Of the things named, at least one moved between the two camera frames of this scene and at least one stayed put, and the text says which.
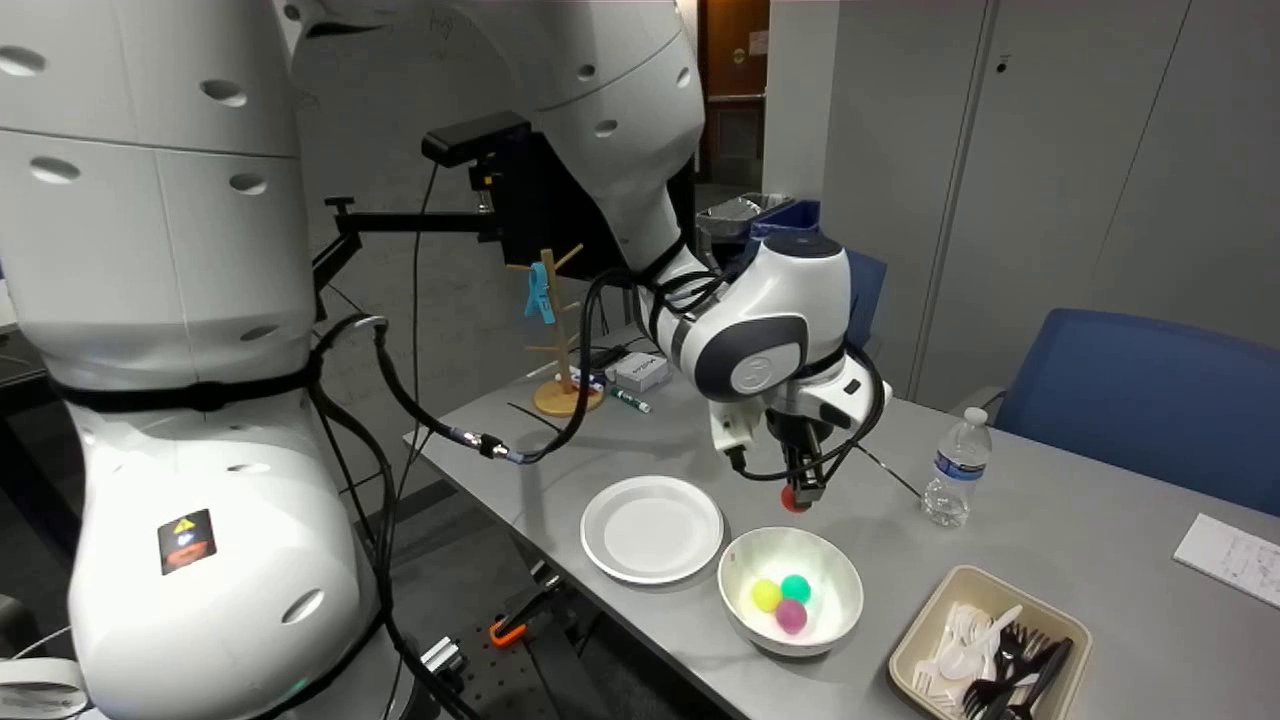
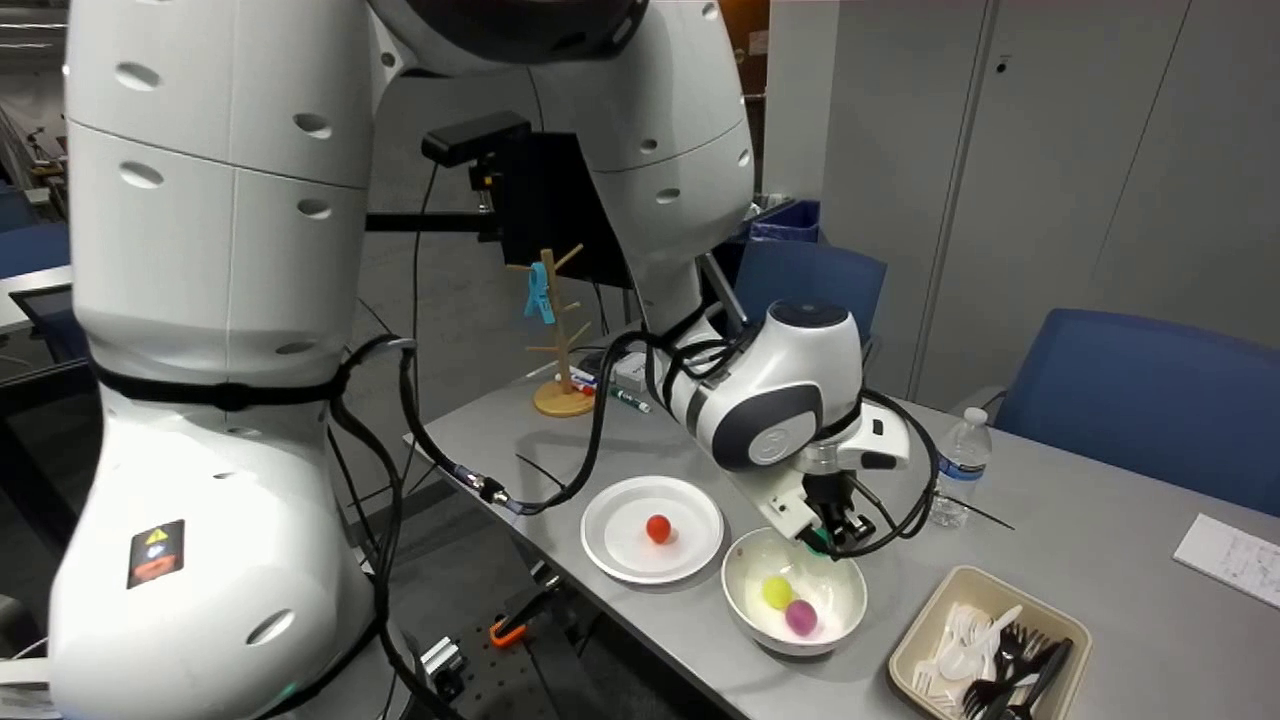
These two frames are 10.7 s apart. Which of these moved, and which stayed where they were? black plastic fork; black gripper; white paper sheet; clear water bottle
Moved: black gripper
Stayed: white paper sheet; black plastic fork; clear water bottle
